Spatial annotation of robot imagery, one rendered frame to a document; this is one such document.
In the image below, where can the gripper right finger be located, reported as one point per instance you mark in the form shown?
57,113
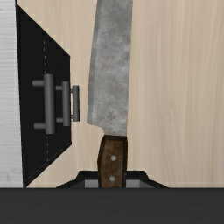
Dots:
137,180

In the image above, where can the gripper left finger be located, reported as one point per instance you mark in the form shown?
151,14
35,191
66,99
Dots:
87,181

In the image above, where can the cabinet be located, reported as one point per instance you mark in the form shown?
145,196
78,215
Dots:
38,87

